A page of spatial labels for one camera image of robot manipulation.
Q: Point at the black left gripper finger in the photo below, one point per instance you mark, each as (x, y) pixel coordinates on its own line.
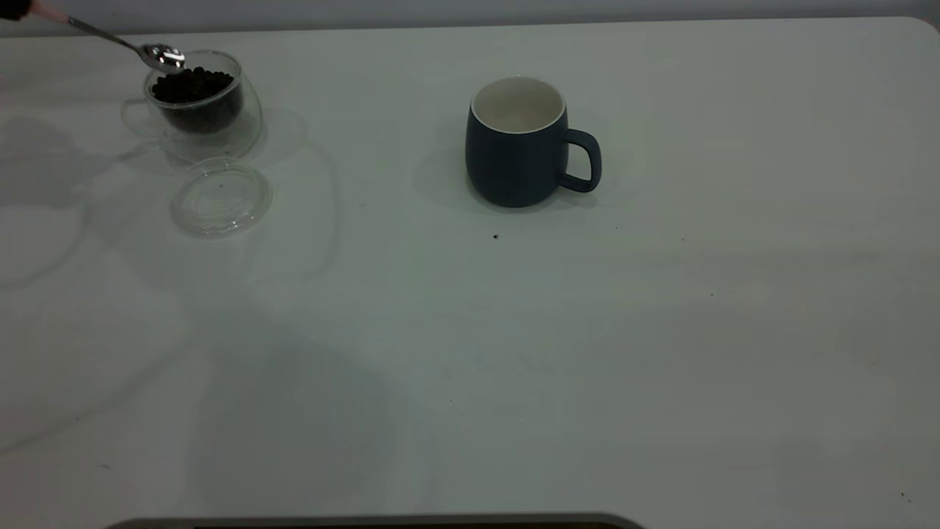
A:
(11, 7)

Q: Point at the clear double-wall glass cup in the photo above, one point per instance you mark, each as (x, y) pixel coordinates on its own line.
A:
(220, 143)

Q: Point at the dark grey ceramic mug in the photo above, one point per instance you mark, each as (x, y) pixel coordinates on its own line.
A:
(514, 169)

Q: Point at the pile of coffee beans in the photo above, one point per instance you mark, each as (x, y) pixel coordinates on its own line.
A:
(197, 88)

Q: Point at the clear round glass lid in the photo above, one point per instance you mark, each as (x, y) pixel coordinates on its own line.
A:
(220, 198)

